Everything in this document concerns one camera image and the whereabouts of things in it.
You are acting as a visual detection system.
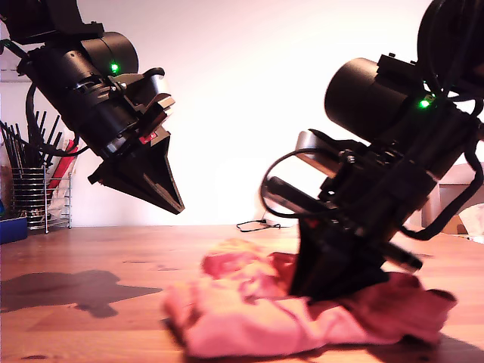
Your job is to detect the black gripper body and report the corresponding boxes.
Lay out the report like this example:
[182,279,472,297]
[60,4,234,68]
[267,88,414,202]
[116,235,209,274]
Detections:
[263,157,439,273]
[70,85,178,179]

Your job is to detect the red paper chopstick sleeve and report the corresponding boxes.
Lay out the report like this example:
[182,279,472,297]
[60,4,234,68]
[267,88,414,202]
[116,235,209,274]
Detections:
[48,141,82,190]

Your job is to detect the white tissue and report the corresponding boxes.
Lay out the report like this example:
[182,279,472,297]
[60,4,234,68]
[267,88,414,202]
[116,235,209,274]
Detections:
[461,203,484,243]

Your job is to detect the white wall rail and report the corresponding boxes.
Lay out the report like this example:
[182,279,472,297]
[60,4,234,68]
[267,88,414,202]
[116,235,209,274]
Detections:
[0,67,24,83]

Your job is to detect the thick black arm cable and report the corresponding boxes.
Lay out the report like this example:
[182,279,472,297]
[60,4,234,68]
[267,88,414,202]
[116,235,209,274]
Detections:
[25,81,91,159]
[399,139,484,242]

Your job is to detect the black looped wrist cable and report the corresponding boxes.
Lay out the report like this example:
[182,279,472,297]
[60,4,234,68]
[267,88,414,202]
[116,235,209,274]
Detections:
[260,148,341,219]

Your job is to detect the wooden chair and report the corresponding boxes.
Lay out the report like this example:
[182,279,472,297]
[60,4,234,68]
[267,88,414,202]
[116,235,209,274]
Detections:
[419,162,484,228]

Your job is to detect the dark blue box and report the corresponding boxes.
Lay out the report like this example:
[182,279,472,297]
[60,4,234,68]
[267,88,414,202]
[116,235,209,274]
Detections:
[0,217,28,245]

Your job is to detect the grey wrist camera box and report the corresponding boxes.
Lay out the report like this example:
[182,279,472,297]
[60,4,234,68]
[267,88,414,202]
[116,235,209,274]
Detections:
[294,129,364,178]
[124,67,174,114]

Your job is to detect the thin black camera cable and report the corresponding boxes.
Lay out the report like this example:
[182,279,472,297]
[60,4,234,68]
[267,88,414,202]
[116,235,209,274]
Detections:
[235,219,281,234]

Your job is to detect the pink underwear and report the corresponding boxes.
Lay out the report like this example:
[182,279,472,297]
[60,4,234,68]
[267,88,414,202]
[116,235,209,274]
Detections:
[162,237,458,358]

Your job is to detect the metal wire utensil holder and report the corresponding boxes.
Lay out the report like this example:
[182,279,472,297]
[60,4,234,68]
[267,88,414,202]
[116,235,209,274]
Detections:
[10,166,73,234]

